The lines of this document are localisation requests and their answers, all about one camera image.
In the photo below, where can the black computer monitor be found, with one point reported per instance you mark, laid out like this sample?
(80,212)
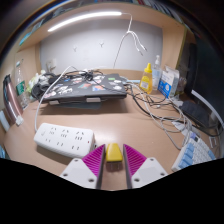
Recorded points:
(210,73)

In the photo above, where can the clear green-label water bottle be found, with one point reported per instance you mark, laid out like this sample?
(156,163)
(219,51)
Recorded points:
(20,88)

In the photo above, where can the yellow charger block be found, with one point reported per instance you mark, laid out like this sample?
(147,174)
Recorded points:
(114,153)

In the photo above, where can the white blue keyboard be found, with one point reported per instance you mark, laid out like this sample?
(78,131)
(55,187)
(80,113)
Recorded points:
(195,153)

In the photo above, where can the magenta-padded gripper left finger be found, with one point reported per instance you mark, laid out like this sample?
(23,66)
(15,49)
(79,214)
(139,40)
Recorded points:
(76,171)

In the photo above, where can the white wall hook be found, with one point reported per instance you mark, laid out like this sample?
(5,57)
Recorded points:
(75,48)
(101,43)

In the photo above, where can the black flat device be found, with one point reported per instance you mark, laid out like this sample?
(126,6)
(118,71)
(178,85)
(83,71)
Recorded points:
(196,113)

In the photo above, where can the white power strip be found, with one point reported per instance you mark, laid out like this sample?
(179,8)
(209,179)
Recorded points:
(63,138)

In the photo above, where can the white LED light bar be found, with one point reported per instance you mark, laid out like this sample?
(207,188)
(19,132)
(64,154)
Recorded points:
(83,18)

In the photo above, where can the black headphones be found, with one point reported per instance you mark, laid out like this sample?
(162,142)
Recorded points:
(36,90)

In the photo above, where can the white green plush toy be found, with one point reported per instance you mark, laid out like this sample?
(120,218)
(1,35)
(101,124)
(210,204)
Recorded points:
(33,81)

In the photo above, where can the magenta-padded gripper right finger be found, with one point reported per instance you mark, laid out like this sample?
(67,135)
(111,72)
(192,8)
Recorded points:
(150,170)

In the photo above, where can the white rounded small device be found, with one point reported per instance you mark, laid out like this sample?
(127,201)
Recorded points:
(4,121)

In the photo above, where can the clear pump bottle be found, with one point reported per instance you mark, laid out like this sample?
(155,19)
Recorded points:
(156,73)

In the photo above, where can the dark laptop with stickers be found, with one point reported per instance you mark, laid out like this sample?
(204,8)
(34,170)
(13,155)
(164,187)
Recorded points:
(86,89)

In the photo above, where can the grey laptop stand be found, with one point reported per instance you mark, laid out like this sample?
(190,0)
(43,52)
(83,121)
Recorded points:
(78,104)

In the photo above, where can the yellow squeeze bottle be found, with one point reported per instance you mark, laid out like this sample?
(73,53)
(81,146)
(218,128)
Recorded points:
(146,81)

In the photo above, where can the maroon tall slim appliance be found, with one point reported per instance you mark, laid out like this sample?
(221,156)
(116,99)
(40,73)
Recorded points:
(11,100)

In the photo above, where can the blue white carton box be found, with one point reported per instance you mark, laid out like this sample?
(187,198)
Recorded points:
(167,83)

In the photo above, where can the white wall socket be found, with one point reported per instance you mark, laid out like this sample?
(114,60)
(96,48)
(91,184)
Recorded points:
(51,65)

